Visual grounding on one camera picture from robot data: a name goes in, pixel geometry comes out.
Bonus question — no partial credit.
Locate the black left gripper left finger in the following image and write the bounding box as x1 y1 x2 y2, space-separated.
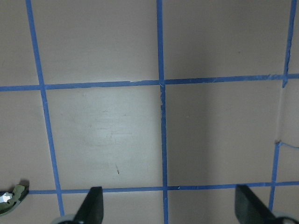
72 187 104 224

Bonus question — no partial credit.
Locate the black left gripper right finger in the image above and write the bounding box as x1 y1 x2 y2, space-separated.
235 185 276 224

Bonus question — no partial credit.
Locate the olive green curved part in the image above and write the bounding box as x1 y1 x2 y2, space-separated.
0 179 30 217

